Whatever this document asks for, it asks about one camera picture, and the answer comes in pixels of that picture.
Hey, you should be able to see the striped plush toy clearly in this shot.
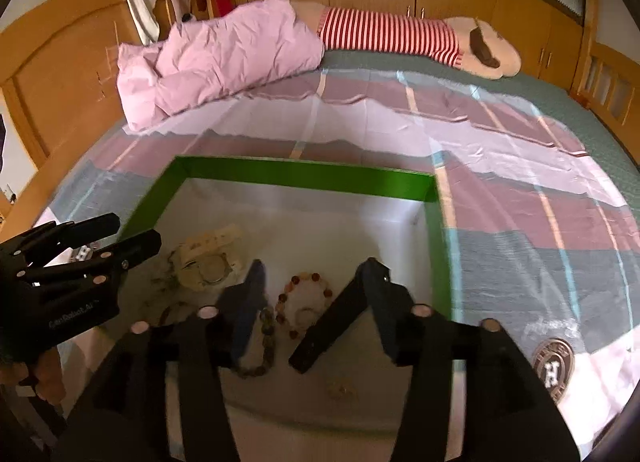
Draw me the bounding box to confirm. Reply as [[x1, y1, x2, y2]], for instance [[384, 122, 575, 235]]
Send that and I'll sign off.
[[290, 2, 522, 81]]

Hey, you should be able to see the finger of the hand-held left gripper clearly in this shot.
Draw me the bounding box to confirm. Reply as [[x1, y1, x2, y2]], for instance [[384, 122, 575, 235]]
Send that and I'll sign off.
[[30, 231, 163, 293], [0, 213, 121, 279]]

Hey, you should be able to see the person's left hand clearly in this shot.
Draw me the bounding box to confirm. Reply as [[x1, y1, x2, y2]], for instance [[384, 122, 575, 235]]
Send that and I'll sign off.
[[15, 347, 66, 405]]

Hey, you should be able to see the white hanging cloth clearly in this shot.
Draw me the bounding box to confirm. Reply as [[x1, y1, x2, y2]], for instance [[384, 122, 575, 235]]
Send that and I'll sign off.
[[119, 0, 163, 45]]

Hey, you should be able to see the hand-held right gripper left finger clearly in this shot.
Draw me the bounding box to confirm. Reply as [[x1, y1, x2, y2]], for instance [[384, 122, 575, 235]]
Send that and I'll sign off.
[[60, 259, 268, 462]]

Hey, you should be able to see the beige wristwatch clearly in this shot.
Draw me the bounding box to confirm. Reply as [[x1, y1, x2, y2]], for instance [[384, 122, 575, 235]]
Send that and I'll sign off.
[[170, 224, 244, 291]]

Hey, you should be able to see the printed checked bed sheet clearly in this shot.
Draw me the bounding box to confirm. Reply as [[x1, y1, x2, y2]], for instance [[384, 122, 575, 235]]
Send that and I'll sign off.
[[35, 66, 640, 462]]

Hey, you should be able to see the brown wooden bead bracelet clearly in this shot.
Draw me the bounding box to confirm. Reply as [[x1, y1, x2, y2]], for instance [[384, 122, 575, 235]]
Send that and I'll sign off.
[[235, 307, 279, 378]]

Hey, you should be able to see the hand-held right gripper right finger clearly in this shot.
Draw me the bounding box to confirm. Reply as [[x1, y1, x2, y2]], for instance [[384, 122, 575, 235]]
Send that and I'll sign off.
[[361, 257, 581, 462]]

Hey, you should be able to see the green cardboard box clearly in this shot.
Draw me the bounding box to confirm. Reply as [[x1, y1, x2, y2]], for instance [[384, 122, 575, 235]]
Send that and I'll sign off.
[[117, 156, 453, 462]]

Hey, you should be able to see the wooden headboard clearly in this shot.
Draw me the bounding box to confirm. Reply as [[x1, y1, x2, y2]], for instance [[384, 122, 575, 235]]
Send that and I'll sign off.
[[0, 0, 176, 227]]

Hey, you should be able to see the wooden footboard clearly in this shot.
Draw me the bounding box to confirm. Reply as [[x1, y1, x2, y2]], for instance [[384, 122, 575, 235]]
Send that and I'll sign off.
[[570, 0, 640, 117]]

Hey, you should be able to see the red and peach bead bracelet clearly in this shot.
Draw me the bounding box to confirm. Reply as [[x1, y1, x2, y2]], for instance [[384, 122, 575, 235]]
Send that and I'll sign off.
[[275, 272, 334, 341]]

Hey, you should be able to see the pink quilt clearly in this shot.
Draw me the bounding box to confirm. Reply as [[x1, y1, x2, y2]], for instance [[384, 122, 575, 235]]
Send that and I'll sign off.
[[116, 0, 326, 135]]

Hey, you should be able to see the green mattress cover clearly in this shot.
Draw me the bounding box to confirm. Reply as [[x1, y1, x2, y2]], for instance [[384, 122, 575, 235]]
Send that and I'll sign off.
[[320, 49, 640, 167]]

